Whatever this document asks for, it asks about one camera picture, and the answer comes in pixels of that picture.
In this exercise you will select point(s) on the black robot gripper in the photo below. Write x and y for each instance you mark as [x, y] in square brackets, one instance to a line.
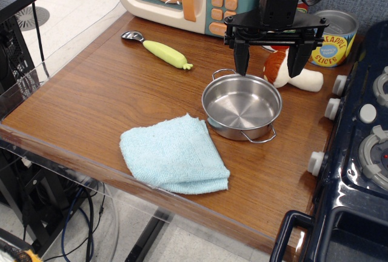
[275, 23]

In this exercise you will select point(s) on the light blue rag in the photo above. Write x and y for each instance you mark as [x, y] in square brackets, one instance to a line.
[176, 155]

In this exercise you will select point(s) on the plush mushroom toy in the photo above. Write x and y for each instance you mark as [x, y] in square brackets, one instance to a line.
[276, 72]

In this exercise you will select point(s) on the tomato sauce can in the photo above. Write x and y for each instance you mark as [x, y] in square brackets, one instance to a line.
[302, 6]

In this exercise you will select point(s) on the small stainless steel pot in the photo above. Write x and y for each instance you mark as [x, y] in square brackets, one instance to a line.
[241, 108]

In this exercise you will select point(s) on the pineapple slices can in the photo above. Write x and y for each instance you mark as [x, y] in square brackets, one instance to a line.
[338, 38]

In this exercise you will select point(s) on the white stove knob upper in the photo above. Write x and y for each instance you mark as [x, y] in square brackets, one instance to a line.
[339, 85]

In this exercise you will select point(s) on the white stove knob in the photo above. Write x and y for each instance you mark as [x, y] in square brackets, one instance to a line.
[339, 85]
[332, 108]
[315, 163]

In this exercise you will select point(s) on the white stove knob middle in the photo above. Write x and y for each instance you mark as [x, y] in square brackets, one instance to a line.
[332, 108]

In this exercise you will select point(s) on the white stove knob lower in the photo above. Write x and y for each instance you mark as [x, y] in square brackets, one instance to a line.
[315, 163]

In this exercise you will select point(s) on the dark blue toy stove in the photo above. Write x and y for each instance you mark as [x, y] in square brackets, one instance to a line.
[349, 218]

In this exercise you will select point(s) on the clear acrylic table guard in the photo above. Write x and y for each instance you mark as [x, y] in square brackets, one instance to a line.
[95, 90]

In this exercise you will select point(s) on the black table leg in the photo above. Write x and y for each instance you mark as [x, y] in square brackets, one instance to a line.
[141, 248]

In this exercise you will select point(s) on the green handled metal spoon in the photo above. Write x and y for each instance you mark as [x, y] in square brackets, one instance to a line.
[162, 51]

